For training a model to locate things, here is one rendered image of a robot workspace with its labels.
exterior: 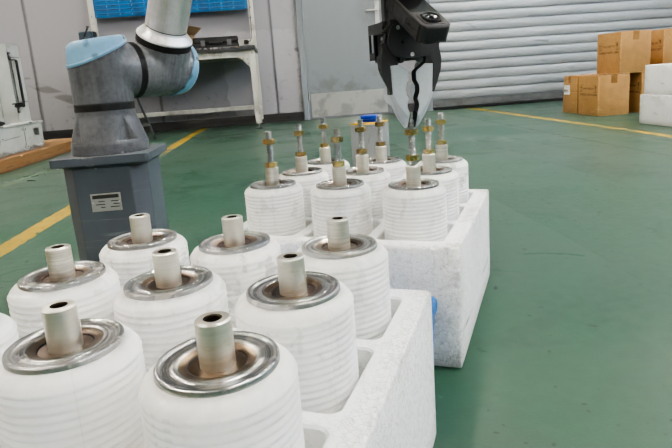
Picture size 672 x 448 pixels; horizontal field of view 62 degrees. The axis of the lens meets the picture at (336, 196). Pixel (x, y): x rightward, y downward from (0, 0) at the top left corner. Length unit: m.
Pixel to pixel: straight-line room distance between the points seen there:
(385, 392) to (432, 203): 0.41
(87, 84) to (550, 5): 5.89
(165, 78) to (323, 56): 4.86
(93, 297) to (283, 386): 0.26
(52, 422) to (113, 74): 0.88
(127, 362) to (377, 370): 0.20
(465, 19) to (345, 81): 1.41
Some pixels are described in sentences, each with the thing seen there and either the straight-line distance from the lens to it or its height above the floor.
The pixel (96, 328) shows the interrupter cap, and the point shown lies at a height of 0.25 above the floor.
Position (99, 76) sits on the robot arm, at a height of 0.45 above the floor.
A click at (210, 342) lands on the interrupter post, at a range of 0.35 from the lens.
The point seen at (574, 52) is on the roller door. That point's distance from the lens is 6.79.
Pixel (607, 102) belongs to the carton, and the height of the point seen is 0.10.
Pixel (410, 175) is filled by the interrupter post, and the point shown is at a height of 0.27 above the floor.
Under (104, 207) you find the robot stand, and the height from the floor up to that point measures 0.20.
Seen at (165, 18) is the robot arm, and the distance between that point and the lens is 1.24.
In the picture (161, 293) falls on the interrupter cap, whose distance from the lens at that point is 0.49.
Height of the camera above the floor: 0.42
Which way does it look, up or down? 12 degrees down
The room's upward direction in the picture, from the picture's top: 4 degrees counter-clockwise
